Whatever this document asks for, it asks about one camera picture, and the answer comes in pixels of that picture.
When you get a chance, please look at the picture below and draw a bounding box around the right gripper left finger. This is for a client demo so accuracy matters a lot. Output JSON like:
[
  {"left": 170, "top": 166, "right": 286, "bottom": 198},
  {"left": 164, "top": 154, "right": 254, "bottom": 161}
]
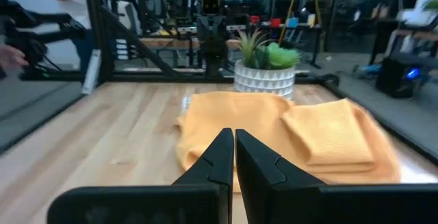
[{"left": 47, "top": 127, "right": 235, "bottom": 224}]

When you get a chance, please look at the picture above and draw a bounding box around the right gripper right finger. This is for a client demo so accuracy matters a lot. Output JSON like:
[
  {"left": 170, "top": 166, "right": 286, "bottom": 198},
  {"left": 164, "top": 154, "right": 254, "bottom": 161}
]
[{"left": 235, "top": 129, "right": 438, "bottom": 224}]

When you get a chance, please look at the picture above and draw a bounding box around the succulent in white patterned pot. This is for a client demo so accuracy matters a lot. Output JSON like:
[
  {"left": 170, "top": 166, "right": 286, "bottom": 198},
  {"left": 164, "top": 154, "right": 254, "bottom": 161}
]
[{"left": 233, "top": 27, "right": 302, "bottom": 101}]

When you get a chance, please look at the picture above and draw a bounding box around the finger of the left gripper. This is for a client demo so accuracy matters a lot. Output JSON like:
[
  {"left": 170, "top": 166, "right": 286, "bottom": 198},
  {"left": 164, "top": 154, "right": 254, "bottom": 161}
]
[
  {"left": 201, "top": 44, "right": 215, "bottom": 77},
  {"left": 214, "top": 44, "right": 227, "bottom": 77}
]

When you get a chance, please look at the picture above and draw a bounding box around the person's left hand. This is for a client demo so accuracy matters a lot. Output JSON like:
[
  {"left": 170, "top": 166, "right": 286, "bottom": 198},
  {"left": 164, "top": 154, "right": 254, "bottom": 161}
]
[{"left": 0, "top": 44, "right": 29, "bottom": 71}]

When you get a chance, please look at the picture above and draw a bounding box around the wooden workbench top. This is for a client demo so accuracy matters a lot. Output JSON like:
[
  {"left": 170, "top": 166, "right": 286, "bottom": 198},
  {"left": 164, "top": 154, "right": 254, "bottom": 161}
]
[{"left": 140, "top": 37, "right": 240, "bottom": 51}]

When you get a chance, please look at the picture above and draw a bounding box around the black device with blue light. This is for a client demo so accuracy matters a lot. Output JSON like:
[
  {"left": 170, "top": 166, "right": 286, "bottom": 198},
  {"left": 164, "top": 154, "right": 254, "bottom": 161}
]
[{"left": 375, "top": 54, "right": 433, "bottom": 99}]

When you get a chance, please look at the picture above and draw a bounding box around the orange cloth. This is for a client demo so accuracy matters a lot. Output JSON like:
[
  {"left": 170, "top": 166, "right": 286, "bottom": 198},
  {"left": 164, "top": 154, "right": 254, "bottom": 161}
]
[{"left": 175, "top": 90, "right": 402, "bottom": 193}]

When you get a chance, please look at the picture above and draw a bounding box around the silver frame brace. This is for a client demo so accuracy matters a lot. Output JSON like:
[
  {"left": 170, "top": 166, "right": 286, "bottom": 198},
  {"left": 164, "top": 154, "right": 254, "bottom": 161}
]
[{"left": 81, "top": 48, "right": 103, "bottom": 95}]

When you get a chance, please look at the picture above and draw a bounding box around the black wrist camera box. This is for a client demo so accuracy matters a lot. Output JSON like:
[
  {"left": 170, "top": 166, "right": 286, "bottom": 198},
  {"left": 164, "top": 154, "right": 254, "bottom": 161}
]
[{"left": 199, "top": 0, "right": 222, "bottom": 16}]

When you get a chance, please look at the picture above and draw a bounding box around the person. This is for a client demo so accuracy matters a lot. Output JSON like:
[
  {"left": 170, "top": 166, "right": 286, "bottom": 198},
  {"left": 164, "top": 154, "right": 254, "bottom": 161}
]
[{"left": 45, "top": 0, "right": 103, "bottom": 73}]

